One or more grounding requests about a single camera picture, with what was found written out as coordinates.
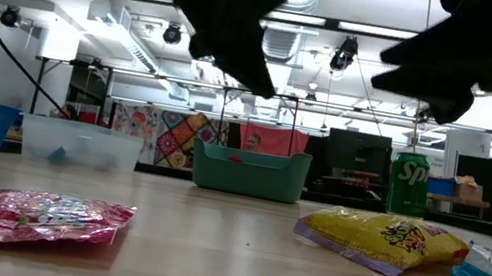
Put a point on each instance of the blue storage bin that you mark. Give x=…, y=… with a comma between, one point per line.
x=440, y=186

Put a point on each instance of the person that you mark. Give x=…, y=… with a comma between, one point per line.
x=252, y=142

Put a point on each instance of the wooden shelf board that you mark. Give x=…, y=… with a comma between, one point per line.
x=463, y=201

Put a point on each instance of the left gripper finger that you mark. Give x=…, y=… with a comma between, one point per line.
x=201, y=44
x=246, y=52

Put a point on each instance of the black aluminium table frame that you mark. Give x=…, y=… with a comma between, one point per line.
x=164, y=171

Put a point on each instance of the black ceiling spotlight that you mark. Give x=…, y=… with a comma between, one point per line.
x=10, y=16
x=344, y=54
x=172, y=34

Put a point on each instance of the black background rig frame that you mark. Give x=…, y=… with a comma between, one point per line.
x=40, y=81

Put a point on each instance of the green soda can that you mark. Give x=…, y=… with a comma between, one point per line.
x=407, y=187

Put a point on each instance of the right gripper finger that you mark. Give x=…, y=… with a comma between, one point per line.
x=423, y=55
x=426, y=94

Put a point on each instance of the yellow sour candy packet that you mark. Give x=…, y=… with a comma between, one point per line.
x=371, y=236

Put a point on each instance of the cardboard box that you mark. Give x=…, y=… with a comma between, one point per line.
x=469, y=190

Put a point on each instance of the red Skittles packet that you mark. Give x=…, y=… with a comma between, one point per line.
x=19, y=215

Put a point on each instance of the coral red cloth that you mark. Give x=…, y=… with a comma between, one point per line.
x=286, y=142

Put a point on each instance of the clear plastic container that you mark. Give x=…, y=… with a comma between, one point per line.
x=78, y=139

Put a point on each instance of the teal plastic bin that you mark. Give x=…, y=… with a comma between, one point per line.
x=249, y=179

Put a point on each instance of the patchwork quilt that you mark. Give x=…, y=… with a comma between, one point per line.
x=175, y=138

